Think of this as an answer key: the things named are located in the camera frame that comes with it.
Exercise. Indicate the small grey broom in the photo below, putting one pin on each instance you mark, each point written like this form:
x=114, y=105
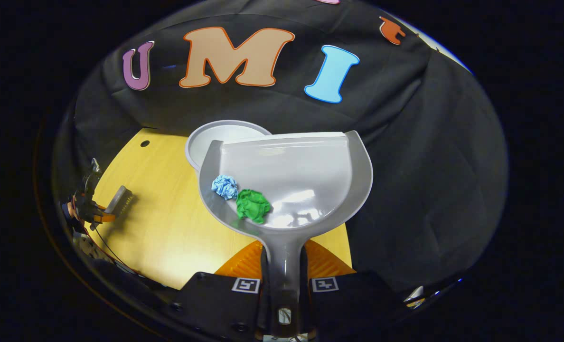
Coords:
x=119, y=199

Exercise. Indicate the grey plastic dustpan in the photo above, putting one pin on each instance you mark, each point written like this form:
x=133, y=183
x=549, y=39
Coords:
x=310, y=175

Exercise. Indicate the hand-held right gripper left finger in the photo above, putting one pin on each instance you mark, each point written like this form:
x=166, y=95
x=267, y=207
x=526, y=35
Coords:
x=215, y=304

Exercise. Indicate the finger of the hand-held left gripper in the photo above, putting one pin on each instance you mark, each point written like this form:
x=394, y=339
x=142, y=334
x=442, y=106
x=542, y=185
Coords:
x=105, y=217

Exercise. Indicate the black backdrop cloth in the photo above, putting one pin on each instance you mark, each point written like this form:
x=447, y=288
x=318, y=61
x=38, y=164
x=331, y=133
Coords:
x=429, y=166

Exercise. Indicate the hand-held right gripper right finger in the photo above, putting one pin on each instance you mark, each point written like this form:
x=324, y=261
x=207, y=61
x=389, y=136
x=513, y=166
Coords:
x=353, y=304

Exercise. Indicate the white ribbed garbage bin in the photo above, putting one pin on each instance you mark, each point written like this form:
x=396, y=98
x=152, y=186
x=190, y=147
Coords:
x=215, y=135

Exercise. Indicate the wooden desktop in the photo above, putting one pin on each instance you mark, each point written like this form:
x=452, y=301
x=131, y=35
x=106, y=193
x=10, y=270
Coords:
x=158, y=213

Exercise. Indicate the green paper ball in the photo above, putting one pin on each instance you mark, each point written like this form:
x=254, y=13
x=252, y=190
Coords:
x=253, y=205

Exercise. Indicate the blue paper ball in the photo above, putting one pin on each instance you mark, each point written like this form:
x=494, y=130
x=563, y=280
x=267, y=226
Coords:
x=225, y=186

